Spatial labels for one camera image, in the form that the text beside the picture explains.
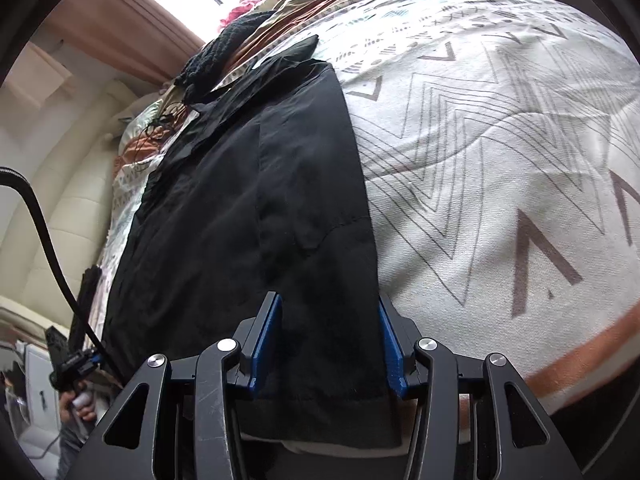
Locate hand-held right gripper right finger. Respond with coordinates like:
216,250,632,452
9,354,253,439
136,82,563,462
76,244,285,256
378,294,583,480

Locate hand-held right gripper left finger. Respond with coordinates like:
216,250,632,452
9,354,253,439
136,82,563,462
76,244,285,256
75,292,284,480

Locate black jacket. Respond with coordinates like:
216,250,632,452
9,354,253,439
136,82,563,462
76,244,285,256
100,34,403,448

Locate folded black clothes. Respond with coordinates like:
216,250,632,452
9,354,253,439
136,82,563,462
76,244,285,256
69,266,102,356

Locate red clothes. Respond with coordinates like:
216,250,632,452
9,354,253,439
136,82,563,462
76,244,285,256
218,0,261,28

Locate person's left hand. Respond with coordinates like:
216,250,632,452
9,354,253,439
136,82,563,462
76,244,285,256
59,390,98,424

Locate white dresser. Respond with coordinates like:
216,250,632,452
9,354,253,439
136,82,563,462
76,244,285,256
15,340,66,461

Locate cream padded headboard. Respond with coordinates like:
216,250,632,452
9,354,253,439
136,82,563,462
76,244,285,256
0,80,151,306

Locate bed with patterned cover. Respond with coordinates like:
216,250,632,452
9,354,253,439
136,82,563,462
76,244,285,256
102,0,640,411

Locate pale green pillow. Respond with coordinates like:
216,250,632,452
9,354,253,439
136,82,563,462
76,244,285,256
117,97,166,151

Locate cream hanging cloth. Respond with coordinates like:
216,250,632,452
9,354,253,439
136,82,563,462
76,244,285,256
15,40,73,96

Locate dark knitted sweater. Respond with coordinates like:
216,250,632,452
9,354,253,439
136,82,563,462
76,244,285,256
172,10,278,101

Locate pink curtain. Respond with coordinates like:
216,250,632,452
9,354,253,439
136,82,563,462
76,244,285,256
42,0,208,88

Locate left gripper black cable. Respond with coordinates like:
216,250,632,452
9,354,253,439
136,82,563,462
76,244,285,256
0,166,126,391

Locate tangled black cables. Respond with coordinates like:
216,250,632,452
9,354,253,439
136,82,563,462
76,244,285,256
135,100,196,161

